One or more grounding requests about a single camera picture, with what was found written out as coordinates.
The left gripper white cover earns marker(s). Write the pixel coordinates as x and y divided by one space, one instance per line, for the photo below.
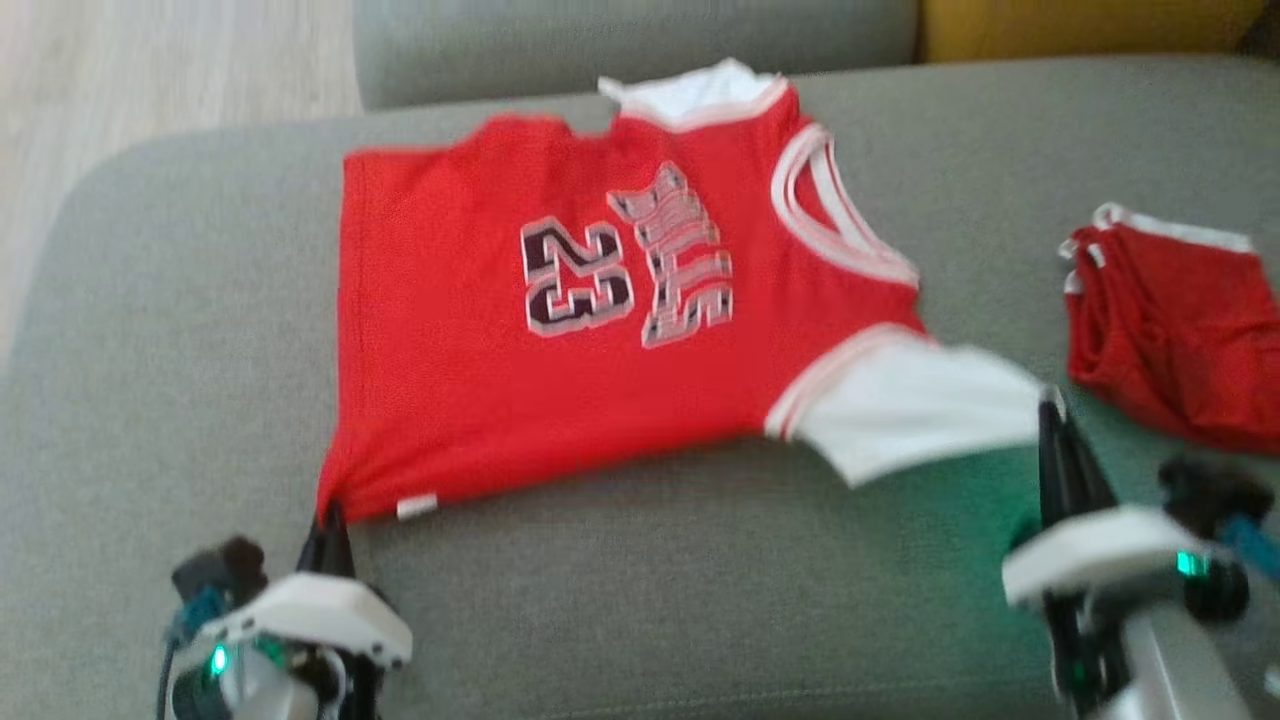
320 615

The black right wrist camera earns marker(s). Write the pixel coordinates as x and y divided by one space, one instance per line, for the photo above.
1210 495

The red basketball jersey white sleeves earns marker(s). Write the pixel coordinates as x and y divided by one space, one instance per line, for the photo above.
450 400

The red shorts with white stripe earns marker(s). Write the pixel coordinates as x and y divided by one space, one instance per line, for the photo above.
1170 330

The yellow sofa cushion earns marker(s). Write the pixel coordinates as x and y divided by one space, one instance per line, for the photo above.
1080 25

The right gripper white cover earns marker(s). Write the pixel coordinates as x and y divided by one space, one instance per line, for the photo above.
1100 550

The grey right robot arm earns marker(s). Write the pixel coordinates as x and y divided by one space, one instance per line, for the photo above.
1180 670

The grey sofa seat cushion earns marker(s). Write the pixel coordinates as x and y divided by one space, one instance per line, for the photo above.
650 600

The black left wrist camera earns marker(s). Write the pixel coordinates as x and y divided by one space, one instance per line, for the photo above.
225 565

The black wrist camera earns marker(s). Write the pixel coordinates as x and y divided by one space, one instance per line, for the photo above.
225 565
1210 495

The grey sofa back cushion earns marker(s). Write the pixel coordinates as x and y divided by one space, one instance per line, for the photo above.
600 40

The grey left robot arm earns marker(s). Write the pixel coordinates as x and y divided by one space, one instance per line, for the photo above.
250 690

